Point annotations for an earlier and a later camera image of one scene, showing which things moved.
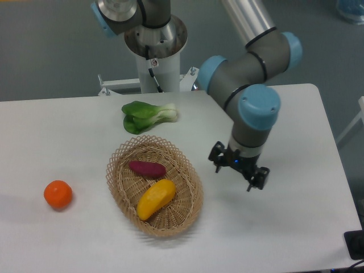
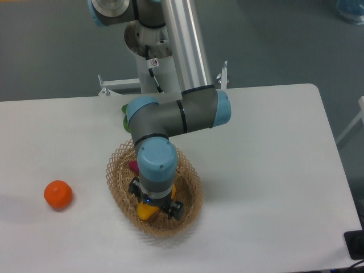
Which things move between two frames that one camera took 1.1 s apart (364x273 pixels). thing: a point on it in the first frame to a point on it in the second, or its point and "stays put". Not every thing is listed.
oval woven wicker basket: x=182 y=214 stays put
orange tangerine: x=58 y=194 stays put
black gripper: x=245 y=165 to x=176 y=207
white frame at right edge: x=360 y=115 stays put
